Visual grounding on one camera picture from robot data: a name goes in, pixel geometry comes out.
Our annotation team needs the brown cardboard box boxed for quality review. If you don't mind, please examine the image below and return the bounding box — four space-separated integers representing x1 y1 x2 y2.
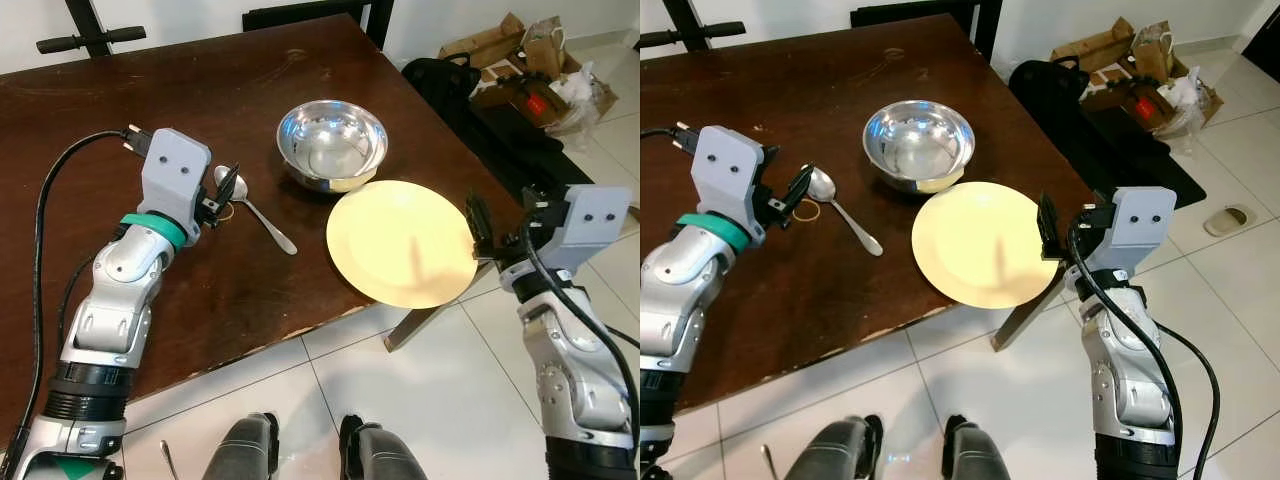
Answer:
438 12 618 133
1050 18 1223 136

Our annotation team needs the silver metal spoon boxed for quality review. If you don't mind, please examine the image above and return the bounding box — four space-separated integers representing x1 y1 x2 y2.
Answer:
212 164 299 257
808 165 885 258

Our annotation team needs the black bag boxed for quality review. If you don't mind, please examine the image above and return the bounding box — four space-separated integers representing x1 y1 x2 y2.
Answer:
400 56 567 206
1007 57 1207 211

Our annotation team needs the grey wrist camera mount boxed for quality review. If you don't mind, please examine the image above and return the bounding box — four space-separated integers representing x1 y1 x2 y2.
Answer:
691 125 770 248
545 184 632 273
1095 186 1179 278
139 128 214 247

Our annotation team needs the shiny steel bowl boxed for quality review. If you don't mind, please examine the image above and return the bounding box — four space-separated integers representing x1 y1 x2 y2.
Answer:
276 99 390 195
862 99 977 195

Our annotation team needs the pale yellow round plate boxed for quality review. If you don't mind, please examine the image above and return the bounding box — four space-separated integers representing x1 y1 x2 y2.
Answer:
325 180 480 310
911 181 1064 310

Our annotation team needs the black metal stand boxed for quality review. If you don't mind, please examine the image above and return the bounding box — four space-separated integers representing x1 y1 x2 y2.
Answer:
640 0 747 53
36 0 147 59

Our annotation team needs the grey right robot leg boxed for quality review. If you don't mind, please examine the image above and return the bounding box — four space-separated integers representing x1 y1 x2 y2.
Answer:
940 414 1013 480
338 414 431 480

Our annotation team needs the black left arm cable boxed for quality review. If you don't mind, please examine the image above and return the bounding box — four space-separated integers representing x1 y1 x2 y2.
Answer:
5 127 153 471
640 122 701 153

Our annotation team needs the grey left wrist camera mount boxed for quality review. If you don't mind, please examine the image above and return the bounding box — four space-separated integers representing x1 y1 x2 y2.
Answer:
139 128 214 247
691 125 770 248

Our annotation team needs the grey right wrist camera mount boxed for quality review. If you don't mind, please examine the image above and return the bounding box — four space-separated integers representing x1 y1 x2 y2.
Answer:
1095 186 1179 278
545 184 632 273

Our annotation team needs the dark brown wooden table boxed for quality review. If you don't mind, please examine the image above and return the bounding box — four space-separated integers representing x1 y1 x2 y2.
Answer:
640 13 1099 413
0 13 531 436

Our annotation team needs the brown paper bag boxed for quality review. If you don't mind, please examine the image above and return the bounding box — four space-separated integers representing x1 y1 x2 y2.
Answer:
520 16 567 81
1130 20 1176 86

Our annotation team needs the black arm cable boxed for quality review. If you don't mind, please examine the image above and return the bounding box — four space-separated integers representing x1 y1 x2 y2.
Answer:
1065 210 1223 480
5 127 153 471
640 122 701 153
518 215 641 451

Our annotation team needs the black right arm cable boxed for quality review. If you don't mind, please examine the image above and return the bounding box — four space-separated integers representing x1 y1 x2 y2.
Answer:
1065 210 1223 480
518 215 641 451

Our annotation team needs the white plastic bag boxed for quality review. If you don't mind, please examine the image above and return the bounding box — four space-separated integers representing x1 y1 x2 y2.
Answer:
1160 68 1206 136
555 62 601 131

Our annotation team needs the black chair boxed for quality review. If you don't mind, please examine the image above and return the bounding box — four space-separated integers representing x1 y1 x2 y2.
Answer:
850 0 1004 59
242 0 396 51

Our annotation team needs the beige slipper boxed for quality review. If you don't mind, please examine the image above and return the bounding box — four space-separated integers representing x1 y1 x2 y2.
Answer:
1204 204 1260 239

